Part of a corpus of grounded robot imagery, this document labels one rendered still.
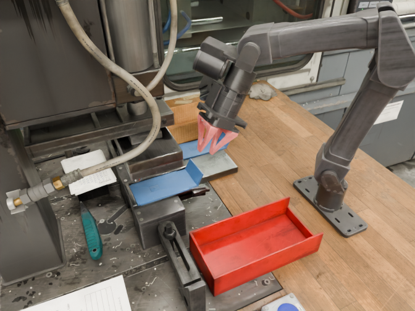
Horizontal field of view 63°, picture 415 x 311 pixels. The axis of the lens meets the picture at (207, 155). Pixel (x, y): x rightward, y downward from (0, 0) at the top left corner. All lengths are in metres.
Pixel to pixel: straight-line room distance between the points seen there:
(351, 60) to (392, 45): 1.13
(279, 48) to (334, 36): 0.09
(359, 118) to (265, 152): 0.38
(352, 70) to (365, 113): 1.10
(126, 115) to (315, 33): 0.37
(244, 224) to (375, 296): 0.29
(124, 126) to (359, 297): 0.55
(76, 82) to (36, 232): 0.30
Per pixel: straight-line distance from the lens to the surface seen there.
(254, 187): 0.90
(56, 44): 0.53
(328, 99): 1.79
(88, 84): 0.55
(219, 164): 0.93
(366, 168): 1.05
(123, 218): 0.84
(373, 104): 0.71
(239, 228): 0.78
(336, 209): 0.87
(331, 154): 0.76
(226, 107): 0.71
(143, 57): 0.59
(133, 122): 0.63
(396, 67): 0.66
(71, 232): 0.85
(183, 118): 1.13
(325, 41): 0.66
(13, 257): 0.76
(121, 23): 0.56
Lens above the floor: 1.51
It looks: 38 degrees down
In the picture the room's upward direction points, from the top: straight up
